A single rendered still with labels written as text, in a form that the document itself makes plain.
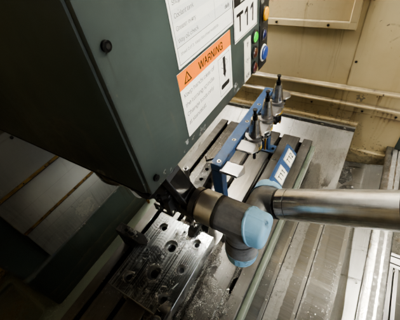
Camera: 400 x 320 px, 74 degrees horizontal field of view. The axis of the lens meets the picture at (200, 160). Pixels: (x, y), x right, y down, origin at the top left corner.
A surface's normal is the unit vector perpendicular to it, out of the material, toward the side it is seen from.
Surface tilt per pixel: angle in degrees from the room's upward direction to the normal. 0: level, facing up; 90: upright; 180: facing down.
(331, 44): 90
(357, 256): 17
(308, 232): 7
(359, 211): 56
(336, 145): 24
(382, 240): 0
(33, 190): 89
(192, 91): 90
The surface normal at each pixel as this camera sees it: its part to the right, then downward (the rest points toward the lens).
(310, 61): -0.51, 0.66
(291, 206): -0.73, -0.06
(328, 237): -0.06, -0.78
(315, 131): -0.32, -0.36
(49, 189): 0.85, 0.29
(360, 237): -0.38, -0.75
